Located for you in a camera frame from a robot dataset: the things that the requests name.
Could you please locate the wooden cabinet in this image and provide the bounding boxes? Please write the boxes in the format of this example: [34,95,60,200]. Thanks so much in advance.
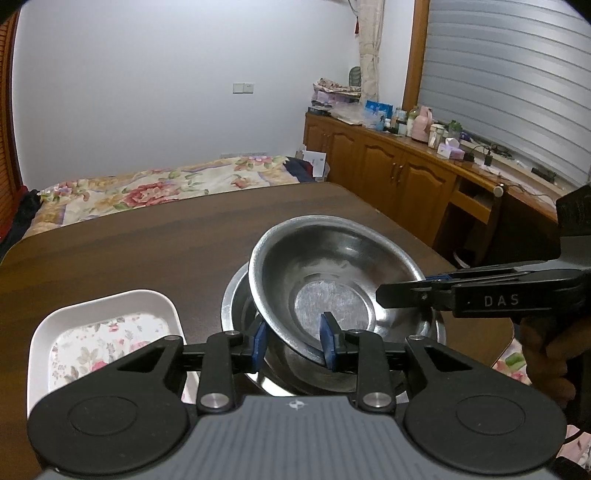
[303,110,561,271]

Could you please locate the person's right hand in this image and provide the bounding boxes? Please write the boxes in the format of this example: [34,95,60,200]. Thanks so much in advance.
[520,318,579,409]

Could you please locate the clear plastic bag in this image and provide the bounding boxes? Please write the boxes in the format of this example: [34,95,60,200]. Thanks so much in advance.
[329,103,371,126]

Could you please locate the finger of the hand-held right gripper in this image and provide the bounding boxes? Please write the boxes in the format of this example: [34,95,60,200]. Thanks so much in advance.
[424,260,561,283]
[376,279,458,311]

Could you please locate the large stainless steel bowl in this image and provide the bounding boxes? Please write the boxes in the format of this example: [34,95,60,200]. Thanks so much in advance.
[221,263,450,398]

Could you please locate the wooden window frame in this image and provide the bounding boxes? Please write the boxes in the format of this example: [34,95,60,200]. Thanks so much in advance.
[401,0,433,112]

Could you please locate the floral bed blanket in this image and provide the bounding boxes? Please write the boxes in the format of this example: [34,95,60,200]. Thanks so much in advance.
[28,154,305,227]

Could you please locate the beige curtain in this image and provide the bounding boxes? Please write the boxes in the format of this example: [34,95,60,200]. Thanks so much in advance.
[355,0,387,106]

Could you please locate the wooden louvered door panel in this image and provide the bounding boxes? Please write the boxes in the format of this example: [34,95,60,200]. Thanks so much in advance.
[0,18,22,190]

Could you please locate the pink thermos jug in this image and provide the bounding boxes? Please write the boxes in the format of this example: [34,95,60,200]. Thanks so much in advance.
[412,106,435,142]

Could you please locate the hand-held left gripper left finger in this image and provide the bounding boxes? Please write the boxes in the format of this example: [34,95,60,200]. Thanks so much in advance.
[115,320,269,414]

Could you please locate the grey window blinds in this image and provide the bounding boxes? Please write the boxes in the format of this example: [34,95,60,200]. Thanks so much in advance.
[418,0,591,191]

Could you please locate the white floral rectangular plate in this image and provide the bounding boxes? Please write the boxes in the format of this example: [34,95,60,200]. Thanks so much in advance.
[28,289,185,412]

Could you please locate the medium stainless steel bowl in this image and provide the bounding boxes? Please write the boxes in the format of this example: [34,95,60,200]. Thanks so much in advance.
[248,214,428,366]

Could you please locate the blue box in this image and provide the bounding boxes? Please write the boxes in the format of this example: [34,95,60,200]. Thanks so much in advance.
[364,100,394,126]

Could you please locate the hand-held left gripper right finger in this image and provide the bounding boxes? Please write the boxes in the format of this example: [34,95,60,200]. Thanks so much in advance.
[320,311,477,414]

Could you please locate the black clothing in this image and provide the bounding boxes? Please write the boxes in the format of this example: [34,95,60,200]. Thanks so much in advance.
[0,187,43,250]

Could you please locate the floral patterned fabric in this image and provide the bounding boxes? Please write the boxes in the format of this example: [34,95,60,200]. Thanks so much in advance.
[490,340,533,386]

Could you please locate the dark blue clothing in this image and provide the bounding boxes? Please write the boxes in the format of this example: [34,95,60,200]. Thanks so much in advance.
[282,155,320,184]

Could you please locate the stack of folded cloths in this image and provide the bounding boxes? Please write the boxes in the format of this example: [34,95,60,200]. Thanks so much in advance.
[312,78,362,110]

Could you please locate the white paper bag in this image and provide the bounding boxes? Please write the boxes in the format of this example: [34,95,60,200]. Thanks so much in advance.
[299,148,330,182]

